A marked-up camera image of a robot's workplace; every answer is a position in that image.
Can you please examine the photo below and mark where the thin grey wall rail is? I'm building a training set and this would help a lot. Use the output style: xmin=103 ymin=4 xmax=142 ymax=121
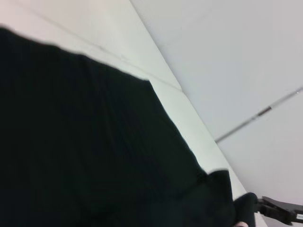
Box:
xmin=214 ymin=86 xmax=303 ymax=143

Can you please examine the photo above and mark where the black t-shirt with white print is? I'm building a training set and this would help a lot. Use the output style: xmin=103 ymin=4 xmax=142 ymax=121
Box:
xmin=0 ymin=26 xmax=237 ymax=227

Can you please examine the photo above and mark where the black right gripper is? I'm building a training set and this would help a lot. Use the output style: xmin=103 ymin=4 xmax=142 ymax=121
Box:
xmin=233 ymin=192 xmax=303 ymax=227

